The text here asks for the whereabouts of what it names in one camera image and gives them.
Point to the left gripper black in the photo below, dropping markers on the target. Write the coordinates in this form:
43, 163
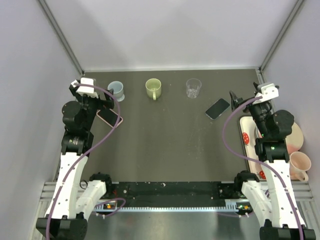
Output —
107, 103

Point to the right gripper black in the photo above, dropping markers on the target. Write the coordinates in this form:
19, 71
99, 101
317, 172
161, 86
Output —
236, 101

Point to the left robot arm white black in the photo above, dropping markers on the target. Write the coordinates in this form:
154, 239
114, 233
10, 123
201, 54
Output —
67, 215

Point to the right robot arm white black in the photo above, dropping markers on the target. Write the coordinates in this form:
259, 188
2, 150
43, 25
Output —
276, 210

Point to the dark phone blue edge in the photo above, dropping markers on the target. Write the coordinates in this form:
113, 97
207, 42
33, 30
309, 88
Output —
216, 110

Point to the light blue footed cup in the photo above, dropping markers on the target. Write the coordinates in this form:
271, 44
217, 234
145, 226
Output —
118, 90

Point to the white tray with strawberries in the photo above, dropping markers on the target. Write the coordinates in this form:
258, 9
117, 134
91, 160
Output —
249, 133

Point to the clear glass tumbler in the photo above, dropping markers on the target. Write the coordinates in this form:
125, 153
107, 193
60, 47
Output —
193, 87

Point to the green mug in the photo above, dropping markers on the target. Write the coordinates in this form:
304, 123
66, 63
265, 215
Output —
153, 88

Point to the pink white plate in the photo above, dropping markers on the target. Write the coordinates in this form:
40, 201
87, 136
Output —
295, 140

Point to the pink mug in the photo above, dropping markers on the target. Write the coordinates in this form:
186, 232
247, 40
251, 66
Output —
300, 163

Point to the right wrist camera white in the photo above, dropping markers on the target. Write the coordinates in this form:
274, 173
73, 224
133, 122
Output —
266, 92

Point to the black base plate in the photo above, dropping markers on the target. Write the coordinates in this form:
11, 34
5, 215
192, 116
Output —
174, 194

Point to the light blue cable duct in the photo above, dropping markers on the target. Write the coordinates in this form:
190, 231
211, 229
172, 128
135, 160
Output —
228, 206

